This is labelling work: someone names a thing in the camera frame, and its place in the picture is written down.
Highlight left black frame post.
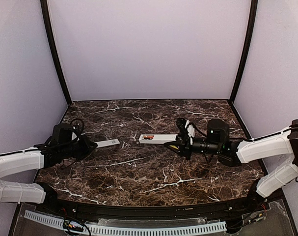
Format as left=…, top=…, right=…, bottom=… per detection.
left=40, top=0, right=72, bottom=106

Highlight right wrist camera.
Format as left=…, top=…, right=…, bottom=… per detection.
left=176, top=118, right=195, bottom=139

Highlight white battery cover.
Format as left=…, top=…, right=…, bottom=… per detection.
left=95, top=139, right=120, bottom=148

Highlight black front mounting rail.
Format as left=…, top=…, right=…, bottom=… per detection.
left=36, top=198, right=270, bottom=222

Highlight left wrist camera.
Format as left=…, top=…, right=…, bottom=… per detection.
left=67, top=118, right=84, bottom=138

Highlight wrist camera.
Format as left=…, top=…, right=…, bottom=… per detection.
left=176, top=118, right=195, bottom=139
left=67, top=118, right=84, bottom=138

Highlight white remote control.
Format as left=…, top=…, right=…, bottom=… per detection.
left=138, top=134, right=178, bottom=145

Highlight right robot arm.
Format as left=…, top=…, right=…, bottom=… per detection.
left=164, top=118, right=298, bottom=199

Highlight black frame post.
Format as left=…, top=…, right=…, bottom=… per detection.
left=40, top=0, right=72, bottom=106
left=228, top=0, right=258, bottom=106

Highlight right black frame post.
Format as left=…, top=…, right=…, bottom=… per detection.
left=228, top=0, right=258, bottom=106

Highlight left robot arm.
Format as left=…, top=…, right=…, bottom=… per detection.
left=0, top=123, right=98, bottom=205

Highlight white slotted cable duct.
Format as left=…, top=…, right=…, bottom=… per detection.
left=24, top=210, right=227, bottom=236

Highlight orange black battery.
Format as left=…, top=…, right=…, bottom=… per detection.
left=142, top=135, right=154, bottom=140

